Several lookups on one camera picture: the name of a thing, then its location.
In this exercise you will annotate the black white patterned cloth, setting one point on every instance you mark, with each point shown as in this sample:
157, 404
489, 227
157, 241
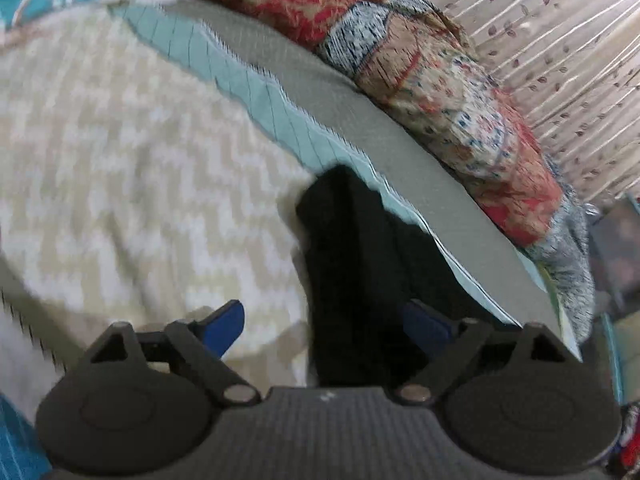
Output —
564, 253

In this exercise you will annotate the leaf print curtain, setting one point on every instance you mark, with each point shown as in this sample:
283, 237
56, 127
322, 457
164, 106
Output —
573, 68

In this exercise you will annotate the clear plastic storage bins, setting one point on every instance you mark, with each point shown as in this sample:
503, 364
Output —
615, 264

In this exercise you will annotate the patterned bedsheet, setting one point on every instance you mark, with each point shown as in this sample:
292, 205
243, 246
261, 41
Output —
151, 161

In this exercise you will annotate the black pants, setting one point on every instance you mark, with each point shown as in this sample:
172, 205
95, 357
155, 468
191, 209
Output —
363, 265

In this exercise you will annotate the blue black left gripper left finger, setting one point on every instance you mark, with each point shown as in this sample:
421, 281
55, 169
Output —
193, 349

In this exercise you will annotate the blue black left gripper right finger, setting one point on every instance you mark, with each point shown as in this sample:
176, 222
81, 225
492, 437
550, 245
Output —
471, 362

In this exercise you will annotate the red floral quilt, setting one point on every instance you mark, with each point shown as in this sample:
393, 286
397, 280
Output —
420, 67

